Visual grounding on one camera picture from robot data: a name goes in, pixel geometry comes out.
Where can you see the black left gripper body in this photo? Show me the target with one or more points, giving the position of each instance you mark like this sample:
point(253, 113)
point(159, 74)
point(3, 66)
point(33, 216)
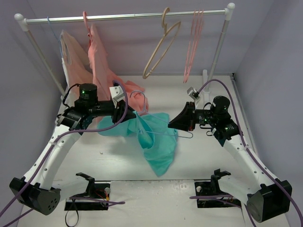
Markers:
point(116, 112)

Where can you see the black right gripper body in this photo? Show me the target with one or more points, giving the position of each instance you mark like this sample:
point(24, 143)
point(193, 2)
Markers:
point(191, 116)

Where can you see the blue plastic hanger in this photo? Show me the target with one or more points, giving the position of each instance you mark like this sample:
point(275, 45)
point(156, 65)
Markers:
point(158, 126)

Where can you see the teal t shirt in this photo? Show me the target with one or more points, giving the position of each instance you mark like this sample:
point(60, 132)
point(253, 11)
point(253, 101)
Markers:
point(158, 151)

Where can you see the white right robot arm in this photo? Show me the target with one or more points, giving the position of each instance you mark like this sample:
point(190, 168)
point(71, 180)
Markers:
point(265, 195)

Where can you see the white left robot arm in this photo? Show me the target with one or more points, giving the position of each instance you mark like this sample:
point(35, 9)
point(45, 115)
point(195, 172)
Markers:
point(37, 189)

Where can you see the salmon pink t shirt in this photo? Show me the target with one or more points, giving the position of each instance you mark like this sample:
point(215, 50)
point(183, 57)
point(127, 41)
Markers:
point(103, 76)

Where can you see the pale peach t shirt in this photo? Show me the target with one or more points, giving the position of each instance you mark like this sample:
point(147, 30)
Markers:
point(75, 61)

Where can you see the pink plastic hanger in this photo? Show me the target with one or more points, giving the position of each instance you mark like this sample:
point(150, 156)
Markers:
point(198, 13)
point(190, 48)
point(201, 24)

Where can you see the beige plastic hanger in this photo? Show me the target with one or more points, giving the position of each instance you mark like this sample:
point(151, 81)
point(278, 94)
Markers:
point(169, 35)

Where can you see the pink hanger holding shirt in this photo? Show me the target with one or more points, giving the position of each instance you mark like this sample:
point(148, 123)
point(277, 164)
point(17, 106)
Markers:
point(86, 24)

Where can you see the blue hanger holding shirt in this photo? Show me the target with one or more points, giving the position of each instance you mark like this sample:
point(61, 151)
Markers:
point(58, 38)

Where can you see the white metal clothes rack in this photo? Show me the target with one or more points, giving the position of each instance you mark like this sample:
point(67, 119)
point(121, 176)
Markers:
point(24, 24)

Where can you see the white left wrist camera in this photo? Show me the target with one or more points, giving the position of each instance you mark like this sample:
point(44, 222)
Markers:
point(117, 94)

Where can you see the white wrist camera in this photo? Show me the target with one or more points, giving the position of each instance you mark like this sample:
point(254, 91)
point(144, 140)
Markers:
point(117, 94)
point(194, 94)

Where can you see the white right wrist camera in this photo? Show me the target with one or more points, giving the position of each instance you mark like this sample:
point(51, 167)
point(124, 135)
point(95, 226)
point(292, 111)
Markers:
point(194, 94)

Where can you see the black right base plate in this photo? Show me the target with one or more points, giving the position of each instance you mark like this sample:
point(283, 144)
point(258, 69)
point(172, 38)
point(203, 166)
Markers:
point(211, 199)

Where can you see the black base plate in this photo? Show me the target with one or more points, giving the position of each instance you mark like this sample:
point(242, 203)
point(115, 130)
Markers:
point(211, 199)
point(90, 203)

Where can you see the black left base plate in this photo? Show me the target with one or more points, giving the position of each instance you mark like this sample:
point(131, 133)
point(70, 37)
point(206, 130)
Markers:
point(90, 203)

